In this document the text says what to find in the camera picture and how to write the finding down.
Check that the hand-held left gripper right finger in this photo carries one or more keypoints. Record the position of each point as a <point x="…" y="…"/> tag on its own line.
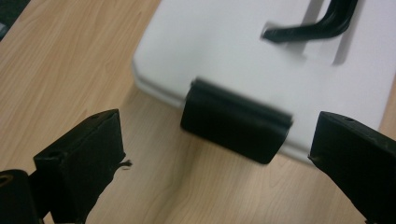
<point x="358" y="155"/>

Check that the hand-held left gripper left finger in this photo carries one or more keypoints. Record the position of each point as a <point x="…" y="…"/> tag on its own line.
<point x="81" y="161"/>

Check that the white lid with black clasps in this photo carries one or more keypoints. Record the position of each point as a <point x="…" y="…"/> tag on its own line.
<point x="227" y="56"/>

